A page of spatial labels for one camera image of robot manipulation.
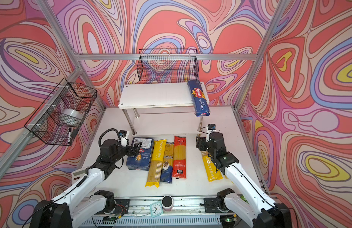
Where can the clear blue spaghetti pack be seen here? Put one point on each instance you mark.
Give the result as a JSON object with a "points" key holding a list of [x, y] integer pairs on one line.
{"points": [[167, 166]]}

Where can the dark blue Barilla pasta box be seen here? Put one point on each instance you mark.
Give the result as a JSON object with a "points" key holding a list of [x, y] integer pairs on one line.
{"points": [[142, 160]]}

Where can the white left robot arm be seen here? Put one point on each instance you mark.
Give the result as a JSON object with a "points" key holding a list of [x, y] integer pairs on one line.
{"points": [[67, 210]]}

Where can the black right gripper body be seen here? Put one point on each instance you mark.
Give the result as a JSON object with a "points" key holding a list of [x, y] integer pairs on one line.
{"points": [[205, 145]]}

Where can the black wire basket rear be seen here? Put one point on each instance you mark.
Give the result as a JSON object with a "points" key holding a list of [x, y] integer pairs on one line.
{"points": [[167, 65]]}

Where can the yellow pastatime spaghetti pack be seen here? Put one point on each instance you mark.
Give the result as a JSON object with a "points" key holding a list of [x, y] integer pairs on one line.
{"points": [[213, 174], [156, 164]]}

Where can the black round speaker can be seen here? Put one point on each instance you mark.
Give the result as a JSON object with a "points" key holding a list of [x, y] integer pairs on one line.
{"points": [[167, 203]]}

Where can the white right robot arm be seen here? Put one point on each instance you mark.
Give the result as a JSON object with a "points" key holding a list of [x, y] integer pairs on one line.
{"points": [[259, 210]]}

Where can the teal alarm clock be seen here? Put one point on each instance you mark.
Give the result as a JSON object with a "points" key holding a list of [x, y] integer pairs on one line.
{"points": [[156, 209]]}

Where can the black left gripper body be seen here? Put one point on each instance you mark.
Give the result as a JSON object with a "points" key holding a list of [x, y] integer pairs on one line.
{"points": [[121, 153]]}

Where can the silver tape roll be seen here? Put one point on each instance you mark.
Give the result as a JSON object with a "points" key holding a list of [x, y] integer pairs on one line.
{"points": [[72, 113]]}

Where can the blue Barilla spaghetti pack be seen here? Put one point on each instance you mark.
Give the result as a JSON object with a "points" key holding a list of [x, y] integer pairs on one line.
{"points": [[199, 99]]}

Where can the black wire basket left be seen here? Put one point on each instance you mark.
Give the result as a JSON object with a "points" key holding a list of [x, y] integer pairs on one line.
{"points": [[51, 127]]}

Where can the black marker pen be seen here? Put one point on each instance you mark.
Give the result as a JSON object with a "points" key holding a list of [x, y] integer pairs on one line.
{"points": [[69, 136]]}

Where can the black wire basket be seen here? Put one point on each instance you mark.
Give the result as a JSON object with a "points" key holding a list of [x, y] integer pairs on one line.
{"points": [[167, 65], [51, 127]]}

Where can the white two-tier shelf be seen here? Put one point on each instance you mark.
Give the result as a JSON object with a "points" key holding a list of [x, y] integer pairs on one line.
{"points": [[160, 109]]}

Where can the white calculator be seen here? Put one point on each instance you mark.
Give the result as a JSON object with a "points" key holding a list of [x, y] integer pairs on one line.
{"points": [[78, 175]]}

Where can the red spaghetti pack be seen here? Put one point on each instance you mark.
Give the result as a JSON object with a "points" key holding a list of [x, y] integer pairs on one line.
{"points": [[179, 158]]}

